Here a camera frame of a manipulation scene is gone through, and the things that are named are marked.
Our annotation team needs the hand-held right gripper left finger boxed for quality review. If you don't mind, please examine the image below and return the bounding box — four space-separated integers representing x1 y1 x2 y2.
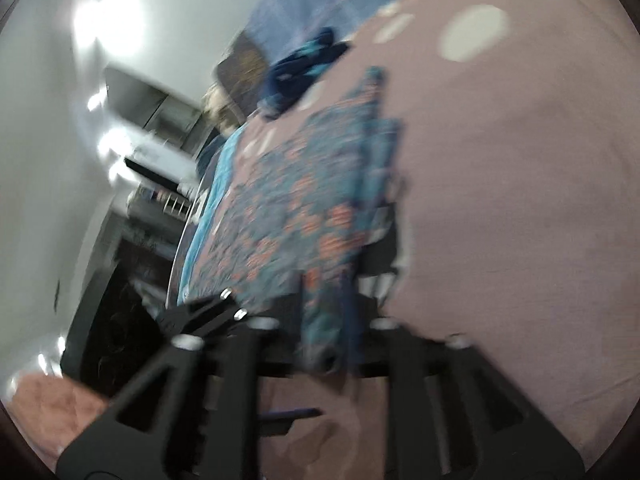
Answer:
55 280 308 480

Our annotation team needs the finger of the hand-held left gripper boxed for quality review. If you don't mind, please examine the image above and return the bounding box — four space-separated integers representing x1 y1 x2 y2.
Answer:
157 287 248 338

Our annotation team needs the navy star-print folded garment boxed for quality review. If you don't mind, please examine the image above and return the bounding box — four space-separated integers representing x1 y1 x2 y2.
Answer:
259 26 351 118

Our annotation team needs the white ladder rack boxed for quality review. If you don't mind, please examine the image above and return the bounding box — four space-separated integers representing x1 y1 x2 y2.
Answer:
127 185 198 221

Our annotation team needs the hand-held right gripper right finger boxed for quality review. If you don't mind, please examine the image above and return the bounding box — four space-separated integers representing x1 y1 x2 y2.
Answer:
342 280 586 480

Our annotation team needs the blue plaid pillow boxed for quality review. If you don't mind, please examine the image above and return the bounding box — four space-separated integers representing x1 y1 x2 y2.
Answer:
245 0 451 61

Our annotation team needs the dark tree-print pillow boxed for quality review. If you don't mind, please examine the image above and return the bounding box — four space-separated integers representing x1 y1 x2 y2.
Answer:
214 32 273 111

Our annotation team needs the floral shirt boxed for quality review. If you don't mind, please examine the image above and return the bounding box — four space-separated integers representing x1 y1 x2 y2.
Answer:
197 65 406 376

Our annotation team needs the pink dotted quilt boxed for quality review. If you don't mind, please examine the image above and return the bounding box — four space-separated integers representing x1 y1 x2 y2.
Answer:
165 0 640 476

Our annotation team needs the pink fuzzy cloth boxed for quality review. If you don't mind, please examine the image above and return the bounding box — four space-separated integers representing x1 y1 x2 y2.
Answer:
7 372 108 468

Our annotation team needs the beige clothes pile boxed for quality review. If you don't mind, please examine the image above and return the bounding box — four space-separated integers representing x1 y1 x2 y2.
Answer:
201 84 241 128

